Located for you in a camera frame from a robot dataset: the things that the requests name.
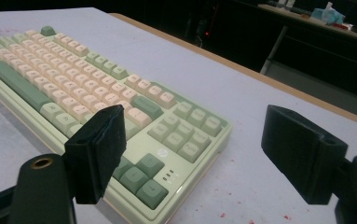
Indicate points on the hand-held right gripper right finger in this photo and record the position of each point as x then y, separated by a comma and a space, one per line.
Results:
303, 158

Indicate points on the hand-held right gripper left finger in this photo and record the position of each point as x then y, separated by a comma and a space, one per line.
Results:
97, 152

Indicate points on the green and cream keyboard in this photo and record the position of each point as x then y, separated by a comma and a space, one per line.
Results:
173, 155

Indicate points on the wooden background desk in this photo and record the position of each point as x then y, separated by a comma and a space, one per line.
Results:
316, 28

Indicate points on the teal plastic packet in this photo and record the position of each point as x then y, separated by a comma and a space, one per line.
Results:
326, 15

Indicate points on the grey metal shelf frame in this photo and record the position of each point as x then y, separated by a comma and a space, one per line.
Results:
306, 82

